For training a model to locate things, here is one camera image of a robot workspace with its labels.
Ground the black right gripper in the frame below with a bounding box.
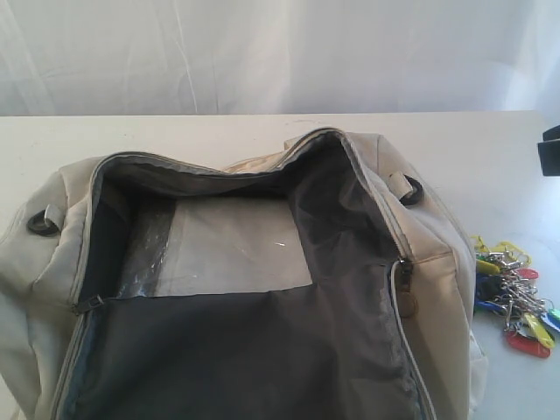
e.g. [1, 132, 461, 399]
[537, 125, 560, 177]

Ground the white backdrop curtain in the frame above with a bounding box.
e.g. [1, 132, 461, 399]
[1, 1, 559, 121]

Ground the beige fabric duffel bag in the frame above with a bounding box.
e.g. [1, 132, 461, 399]
[1, 128, 487, 419]

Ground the colourful key tag bunch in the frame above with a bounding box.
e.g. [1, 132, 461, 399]
[470, 235, 559, 359]

